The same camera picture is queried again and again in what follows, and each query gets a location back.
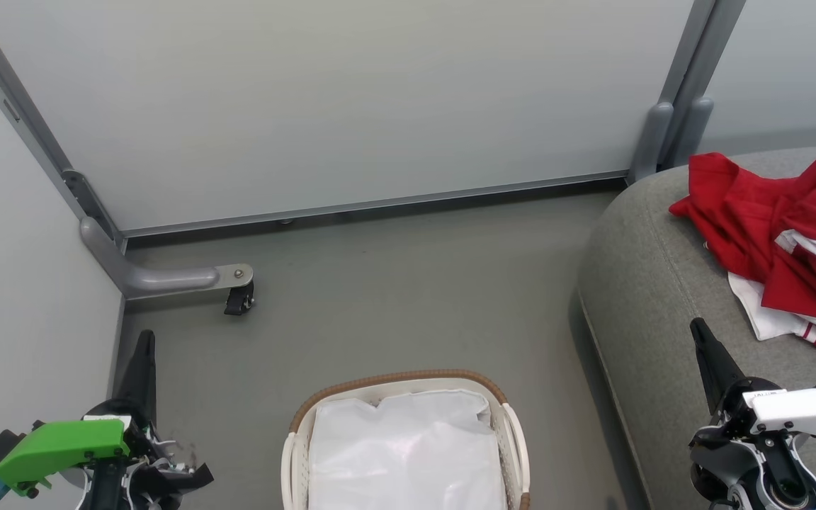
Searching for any white laundry basket brown rim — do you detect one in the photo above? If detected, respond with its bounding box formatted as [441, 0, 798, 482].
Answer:
[280, 368, 531, 510]

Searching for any grey partition post with hinge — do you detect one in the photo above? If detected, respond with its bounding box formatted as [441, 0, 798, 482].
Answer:
[0, 0, 128, 250]

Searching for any grey curved partition foot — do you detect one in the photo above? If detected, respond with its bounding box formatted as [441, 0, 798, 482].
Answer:
[80, 216, 255, 300]

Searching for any white plastic basket liner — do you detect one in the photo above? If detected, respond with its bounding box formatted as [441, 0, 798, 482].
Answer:
[307, 389, 509, 510]

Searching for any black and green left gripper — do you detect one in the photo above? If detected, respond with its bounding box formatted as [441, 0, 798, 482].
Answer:
[0, 329, 169, 510]

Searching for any grey fabric sofa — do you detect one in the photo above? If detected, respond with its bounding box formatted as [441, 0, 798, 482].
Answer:
[577, 142, 816, 510]

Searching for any red and white garment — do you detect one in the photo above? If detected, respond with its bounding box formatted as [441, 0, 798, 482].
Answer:
[668, 152, 816, 383]

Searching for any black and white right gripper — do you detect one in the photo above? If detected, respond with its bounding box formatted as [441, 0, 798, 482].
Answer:
[688, 317, 816, 510]

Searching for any black caster wheel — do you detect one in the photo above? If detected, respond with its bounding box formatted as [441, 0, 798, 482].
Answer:
[223, 281, 256, 317]

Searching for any grey partition base rail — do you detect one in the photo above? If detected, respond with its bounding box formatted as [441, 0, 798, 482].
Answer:
[121, 170, 630, 239]

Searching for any grey double partition post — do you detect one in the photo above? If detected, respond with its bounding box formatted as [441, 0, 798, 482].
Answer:
[628, 0, 747, 186]

